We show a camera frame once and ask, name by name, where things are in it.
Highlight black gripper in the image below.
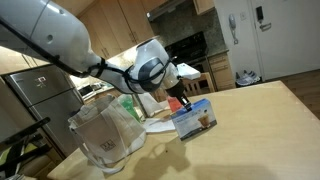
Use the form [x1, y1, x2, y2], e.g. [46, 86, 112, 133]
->
[165, 79, 194, 113]

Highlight blue drink mix box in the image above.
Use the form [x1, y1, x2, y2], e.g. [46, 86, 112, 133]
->
[170, 97, 218, 142]

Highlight green clear plastic packet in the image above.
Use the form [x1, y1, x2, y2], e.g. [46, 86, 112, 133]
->
[118, 93, 143, 124]

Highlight beige canvas tote bag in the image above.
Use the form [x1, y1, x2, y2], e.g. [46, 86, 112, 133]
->
[68, 94, 148, 174]

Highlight wooden chair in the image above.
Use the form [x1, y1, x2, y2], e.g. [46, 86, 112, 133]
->
[181, 71, 216, 98]
[153, 88, 168, 103]

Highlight white paper sheet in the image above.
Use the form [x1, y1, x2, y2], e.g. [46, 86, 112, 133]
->
[143, 116, 176, 134]

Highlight silver metal pole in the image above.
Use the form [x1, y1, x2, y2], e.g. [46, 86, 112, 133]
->
[133, 93, 148, 118]

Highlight wooden base cabinet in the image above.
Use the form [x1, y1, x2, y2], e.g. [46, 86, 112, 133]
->
[208, 49, 236, 92]

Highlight black kitchen stove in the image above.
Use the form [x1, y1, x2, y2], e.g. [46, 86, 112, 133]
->
[164, 30, 212, 84]

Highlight white blue sneaker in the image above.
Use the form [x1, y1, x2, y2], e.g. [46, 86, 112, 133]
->
[235, 71, 254, 87]
[248, 69, 262, 83]

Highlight steel range hood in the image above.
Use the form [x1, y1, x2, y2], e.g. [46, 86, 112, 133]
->
[146, 0, 194, 23]

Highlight white microwave oven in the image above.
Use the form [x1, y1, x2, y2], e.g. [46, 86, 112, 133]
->
[77, 83, 96, 99]

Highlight black door lock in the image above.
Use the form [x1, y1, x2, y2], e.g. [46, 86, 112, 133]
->
[255, 5, 265, 22]

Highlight white door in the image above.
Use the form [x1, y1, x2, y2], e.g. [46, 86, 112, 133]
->
[248, 0, 320, 81]

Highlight stainless steel refrigerator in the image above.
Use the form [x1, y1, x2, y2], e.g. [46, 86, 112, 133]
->
[1, 64, 86, 158]

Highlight black tripod stand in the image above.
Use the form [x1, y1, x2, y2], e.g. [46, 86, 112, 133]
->
[0, 116, 53, 178]

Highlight yellow green cloth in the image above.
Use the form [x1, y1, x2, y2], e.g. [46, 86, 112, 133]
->
[0, 141, 38, 168]

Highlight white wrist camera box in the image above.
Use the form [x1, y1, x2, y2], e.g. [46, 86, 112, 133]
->
[175, 62, 202, 82]

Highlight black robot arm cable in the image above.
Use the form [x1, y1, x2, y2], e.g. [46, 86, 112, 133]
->
[0, 16, 178, 86]

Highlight grey wall phone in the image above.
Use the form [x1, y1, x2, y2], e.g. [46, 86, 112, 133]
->
[228, 13, 240, 45]

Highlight light wooden wall cabinet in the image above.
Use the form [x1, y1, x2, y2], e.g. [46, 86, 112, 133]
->
[193, 0, 216, 15]

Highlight light wooden wall cabinets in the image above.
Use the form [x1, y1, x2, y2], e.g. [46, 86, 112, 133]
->
[53, 0, 158, 59]

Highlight silver door handle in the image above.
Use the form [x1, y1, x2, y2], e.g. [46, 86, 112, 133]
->
[259, 22, 273, 33]

